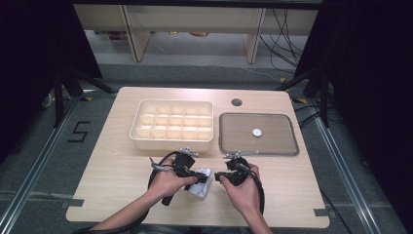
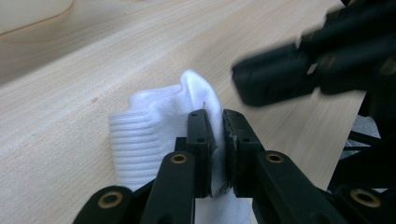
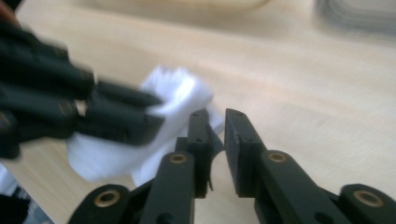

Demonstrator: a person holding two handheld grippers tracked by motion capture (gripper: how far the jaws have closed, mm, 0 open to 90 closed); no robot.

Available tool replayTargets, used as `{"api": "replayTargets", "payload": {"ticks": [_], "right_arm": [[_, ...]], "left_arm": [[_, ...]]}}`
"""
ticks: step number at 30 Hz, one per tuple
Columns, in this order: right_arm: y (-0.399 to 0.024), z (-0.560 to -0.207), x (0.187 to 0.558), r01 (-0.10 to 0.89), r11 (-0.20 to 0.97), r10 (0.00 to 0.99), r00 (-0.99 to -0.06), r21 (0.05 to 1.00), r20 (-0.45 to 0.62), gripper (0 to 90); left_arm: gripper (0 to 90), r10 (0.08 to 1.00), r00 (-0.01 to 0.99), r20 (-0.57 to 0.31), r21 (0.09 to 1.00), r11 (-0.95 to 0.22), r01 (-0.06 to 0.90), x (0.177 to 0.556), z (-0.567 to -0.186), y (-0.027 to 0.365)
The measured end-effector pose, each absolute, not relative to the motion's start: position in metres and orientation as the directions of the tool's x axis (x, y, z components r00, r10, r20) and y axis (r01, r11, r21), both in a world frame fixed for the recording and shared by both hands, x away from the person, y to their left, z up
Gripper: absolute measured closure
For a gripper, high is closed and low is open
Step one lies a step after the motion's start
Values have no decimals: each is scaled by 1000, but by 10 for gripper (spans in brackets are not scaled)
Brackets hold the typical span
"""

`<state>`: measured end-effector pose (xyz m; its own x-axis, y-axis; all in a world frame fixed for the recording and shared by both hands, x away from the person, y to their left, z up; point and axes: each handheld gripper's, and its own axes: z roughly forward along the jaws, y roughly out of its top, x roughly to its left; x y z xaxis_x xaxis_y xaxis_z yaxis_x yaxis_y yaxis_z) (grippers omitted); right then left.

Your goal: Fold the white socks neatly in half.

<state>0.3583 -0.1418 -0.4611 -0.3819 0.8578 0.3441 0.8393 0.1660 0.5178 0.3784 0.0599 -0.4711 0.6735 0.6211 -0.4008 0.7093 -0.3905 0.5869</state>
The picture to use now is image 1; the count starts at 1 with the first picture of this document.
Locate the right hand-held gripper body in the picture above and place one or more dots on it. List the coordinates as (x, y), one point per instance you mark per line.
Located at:
(238, 172)

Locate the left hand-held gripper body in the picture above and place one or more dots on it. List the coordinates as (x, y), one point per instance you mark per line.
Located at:
(183, 162)

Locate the white sock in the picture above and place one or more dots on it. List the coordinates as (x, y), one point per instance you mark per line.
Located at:
(203, 188)

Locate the person's right hand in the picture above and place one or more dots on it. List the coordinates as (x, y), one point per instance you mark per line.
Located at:
(245, 195)

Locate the person's left hand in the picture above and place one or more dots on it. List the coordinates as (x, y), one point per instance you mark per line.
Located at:
(168, 185)

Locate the cream divided storage box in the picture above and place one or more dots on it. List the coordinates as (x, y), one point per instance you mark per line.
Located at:
(172, 125)

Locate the white round disc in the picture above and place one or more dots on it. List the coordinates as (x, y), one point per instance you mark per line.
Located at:
(257, 132)

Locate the grey tape strip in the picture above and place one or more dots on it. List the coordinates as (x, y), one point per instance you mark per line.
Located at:
(320, 212)
(73, 202)

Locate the black metal stand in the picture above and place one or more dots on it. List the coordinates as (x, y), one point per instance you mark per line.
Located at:
(324, 100)
(59, 100)

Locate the light wooden desk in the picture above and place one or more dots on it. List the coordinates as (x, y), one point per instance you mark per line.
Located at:
(139, 32)

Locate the dark curtain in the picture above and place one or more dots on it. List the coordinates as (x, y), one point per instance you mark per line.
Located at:
(29, 65)
(373, 81)

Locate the aluminium floor rail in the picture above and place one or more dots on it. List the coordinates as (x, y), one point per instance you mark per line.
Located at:
(35, 162)
(344, 175)

